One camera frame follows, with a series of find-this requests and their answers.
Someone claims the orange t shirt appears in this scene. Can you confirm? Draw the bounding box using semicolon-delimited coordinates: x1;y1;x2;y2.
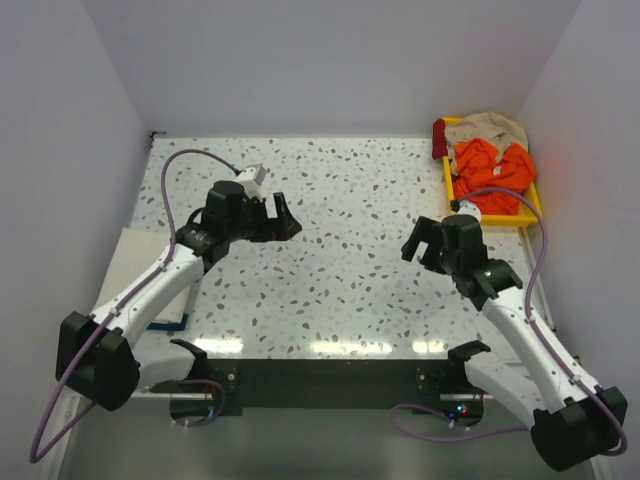
453;138;537;199

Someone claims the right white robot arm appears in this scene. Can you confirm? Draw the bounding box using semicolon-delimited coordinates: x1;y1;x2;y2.
401;214;628;472

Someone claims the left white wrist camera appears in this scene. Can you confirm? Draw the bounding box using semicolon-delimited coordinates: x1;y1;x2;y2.
234;164;266;200

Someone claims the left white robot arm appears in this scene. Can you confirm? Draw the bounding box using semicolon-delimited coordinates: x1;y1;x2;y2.
55;181;302;411

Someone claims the beige t shirt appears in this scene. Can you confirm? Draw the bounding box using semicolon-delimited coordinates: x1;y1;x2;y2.
444;112;529;162

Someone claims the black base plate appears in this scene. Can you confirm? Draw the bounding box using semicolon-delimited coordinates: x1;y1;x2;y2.
151;359;484;426

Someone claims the folded cream t shirt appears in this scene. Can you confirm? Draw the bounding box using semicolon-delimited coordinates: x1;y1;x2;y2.
95;228;200;323

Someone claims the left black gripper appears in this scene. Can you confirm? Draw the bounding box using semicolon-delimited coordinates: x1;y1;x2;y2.
225;193;300;243

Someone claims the yellow plastic tray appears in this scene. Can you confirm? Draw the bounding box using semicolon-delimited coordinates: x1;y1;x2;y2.
439;117;541;228

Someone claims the dark red t shirt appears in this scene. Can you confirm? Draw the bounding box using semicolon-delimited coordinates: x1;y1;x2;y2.
432;118;448;160

